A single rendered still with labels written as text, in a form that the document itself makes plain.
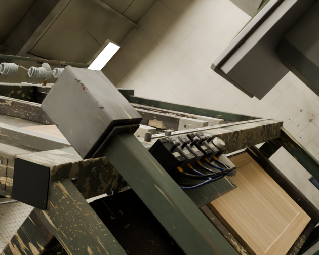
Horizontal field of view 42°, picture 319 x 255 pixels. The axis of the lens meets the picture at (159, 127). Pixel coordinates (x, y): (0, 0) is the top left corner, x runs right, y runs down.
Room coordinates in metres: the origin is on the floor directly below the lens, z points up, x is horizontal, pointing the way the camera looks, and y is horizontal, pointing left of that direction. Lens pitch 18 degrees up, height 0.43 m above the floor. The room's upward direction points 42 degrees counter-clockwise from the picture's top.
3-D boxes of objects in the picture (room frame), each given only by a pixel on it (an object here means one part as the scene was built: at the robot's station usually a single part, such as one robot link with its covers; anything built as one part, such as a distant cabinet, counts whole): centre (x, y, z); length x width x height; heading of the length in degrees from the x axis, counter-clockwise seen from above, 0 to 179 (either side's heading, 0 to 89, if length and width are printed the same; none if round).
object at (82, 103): (0.85, 0.09, 0.84); 0.12 x 0.12 x 0.18; 66
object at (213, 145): (1.28, -0.02, 0.69); 0.50 x 0.14 x 0.24; 156
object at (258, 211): (2.28, -0.11, 0.53); 0.90 x 0.02 x 0.55; 156
